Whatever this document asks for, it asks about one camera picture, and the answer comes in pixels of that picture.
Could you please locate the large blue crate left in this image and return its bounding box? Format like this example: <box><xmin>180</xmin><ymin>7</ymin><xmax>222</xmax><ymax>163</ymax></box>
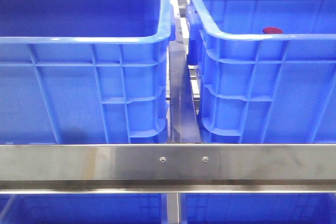
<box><xmin>1</xmin><ymin>0</ymin><xmax>174</xmax><ymax>144</ymax></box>

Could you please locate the rail screw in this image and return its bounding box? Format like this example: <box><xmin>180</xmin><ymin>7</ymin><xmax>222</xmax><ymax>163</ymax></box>
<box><xmin>160</xmin><ymin>156</ymin><xmax>166</xmax><ymax>163</ymax></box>
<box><xmin>202</xmin><ymin>156</ymin><xmax>209</xmax><ymax>163</ymax></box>

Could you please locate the blue crate lower left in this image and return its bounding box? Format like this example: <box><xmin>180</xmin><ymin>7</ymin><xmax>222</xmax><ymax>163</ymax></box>
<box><xmin>1</xmin><ymin>194</ymin><xmax>167</xmax><ymax>223</ymax></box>

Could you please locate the steel divider bar centre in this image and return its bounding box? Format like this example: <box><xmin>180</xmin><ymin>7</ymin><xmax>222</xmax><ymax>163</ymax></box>
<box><xmin>169</xmin><ymin>40</ymin><xmax>202</xmax><ymax>144</ymax></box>

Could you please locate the stainless steel front rail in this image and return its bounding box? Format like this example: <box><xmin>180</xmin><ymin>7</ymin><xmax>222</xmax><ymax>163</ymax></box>
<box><xmin>1</xmin><ymin>144</ymin><xmax>335</xmax><ymax>194</ymax></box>

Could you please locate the large blue crate right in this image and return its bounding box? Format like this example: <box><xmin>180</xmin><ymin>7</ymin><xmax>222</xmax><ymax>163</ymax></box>
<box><xmin>186</xmin><ymin>0</ymin><xmax>335</xmax><ymax>144</ymax></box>

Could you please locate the steel vertical post lower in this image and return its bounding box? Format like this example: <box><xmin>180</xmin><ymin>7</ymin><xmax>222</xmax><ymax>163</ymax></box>
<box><xmin>166</xmin><ymin>193</ymin><xmax>182</xmax><ymax>224</ymax></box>

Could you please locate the left rail screw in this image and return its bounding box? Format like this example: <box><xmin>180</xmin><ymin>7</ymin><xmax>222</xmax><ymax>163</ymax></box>
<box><xmin>160</xmin><ymin>156</ymin><xmax>166</xmax><ymax>163</ymax></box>

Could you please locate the right rail screw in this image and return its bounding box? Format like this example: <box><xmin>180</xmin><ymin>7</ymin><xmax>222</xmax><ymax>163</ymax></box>
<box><xmin>202</xmin><ymin>156</ymin><xmax>209</xmax><ymax>163</ymax></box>

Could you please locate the red round button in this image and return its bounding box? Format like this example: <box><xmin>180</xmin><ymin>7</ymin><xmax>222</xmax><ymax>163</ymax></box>
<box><xmin>262</xmin><ymin>26</ymin><xmax>284</xmax><ymax>34</ymax></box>

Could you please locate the blue crate lower right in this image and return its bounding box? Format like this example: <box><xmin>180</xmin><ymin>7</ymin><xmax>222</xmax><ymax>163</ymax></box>
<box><xmin>183</xmin><ymin>193</ymin><xmax>335</xmax><ymax>223</ymax></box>

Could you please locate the large blue crate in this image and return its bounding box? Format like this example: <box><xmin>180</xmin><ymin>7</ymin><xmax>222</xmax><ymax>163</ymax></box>
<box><xmin>186</xmin><ymin>0</ymin><xmax>335</xmax><ymax>144</ymax></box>
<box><xmin>1</xmin><ymin>0</ymin><xmax>174</xmax><ymax>144</ymax></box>

